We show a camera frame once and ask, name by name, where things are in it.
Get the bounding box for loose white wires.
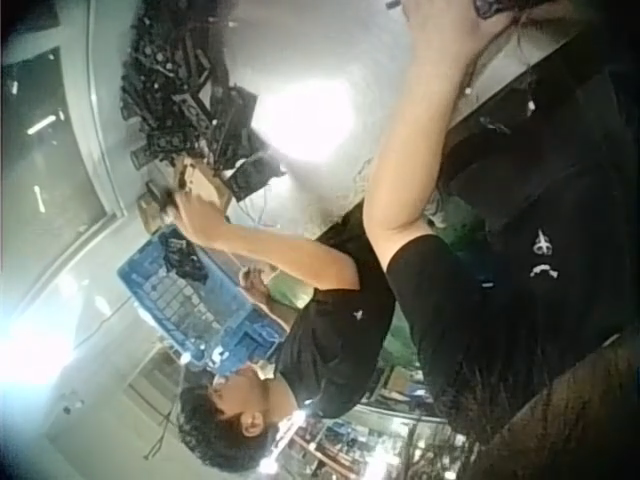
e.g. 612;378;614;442
233;182;284;232

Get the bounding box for person's left hand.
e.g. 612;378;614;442
402;0;504;59

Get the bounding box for black parts in crate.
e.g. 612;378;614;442
158;233;212;285

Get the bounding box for person's right hand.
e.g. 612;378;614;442
514;0;604;24

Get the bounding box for brown cardboard box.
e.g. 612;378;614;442
167;153;236;214

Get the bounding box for cluttered shelf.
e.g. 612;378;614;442
264;367;454;480

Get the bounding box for window with grey frame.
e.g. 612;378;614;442
0;44;129;266

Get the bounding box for thin wire with white connector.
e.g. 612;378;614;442
514;19;537;114
462;17;509;96

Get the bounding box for black electronic part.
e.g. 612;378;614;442
473;0;516;22

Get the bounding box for heap of black electronic parts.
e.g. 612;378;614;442
118;0;284;204

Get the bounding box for blue plastic crate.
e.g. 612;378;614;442
116;223;292;377

